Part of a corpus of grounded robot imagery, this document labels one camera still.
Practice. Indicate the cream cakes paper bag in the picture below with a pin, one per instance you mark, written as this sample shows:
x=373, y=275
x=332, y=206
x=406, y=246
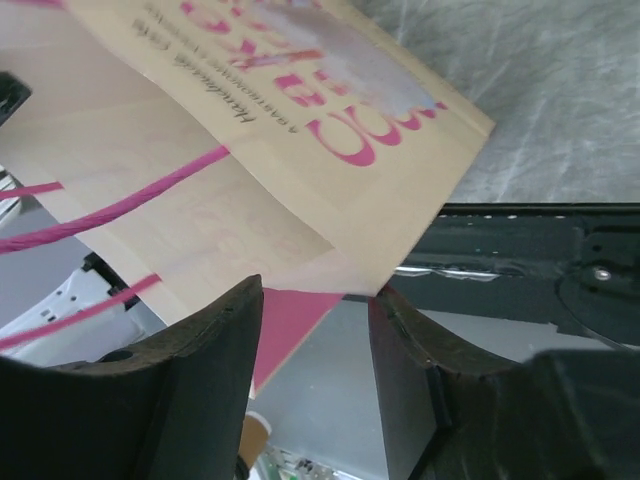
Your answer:
x=191, y=144

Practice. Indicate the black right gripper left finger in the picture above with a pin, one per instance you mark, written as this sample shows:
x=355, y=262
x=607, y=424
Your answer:
x=168, y=407

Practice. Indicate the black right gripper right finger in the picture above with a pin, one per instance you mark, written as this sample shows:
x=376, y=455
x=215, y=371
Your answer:
x=448, y=407

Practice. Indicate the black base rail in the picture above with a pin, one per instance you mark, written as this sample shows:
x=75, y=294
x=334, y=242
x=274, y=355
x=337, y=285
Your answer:
x=572, y=265

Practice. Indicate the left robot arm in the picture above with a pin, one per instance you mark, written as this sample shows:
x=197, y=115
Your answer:
x=119, y=326

